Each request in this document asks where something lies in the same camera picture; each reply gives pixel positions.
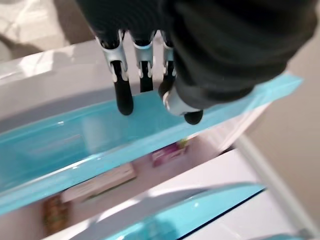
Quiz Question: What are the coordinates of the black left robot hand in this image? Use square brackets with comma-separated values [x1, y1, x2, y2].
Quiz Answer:
[74, 0, 320, 126]

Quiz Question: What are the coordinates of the blue white cart drawer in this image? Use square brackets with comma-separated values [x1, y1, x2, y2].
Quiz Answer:
[182, 192, 311, 240]
[0, 41, 305, 236]
[47, 149, 267, 240]

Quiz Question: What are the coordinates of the purple medicine box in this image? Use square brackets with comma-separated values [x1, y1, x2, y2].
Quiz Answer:
[151, 143, 189, 168]

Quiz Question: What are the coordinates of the beige flat medicine box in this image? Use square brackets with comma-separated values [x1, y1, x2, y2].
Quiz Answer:
[60, 162, 138, 204]

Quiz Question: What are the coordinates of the yellow medicine box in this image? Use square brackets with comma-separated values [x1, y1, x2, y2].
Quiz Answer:
[43, 195, 70, 234]

